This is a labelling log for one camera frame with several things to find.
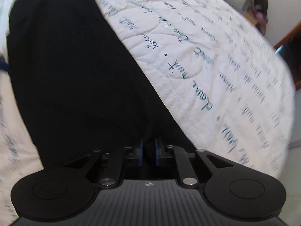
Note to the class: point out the wooden door frame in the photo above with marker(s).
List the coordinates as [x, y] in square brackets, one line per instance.
[286, 38]

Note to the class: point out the black pants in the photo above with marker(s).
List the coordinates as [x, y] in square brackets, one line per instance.
[76, 85]

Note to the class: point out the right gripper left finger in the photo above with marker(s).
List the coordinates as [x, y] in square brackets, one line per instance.
[140, 153]

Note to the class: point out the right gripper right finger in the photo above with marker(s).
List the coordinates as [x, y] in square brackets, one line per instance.
[158, 151]

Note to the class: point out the white script-printed quilt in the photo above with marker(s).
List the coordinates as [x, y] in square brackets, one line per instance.
[223, 84]

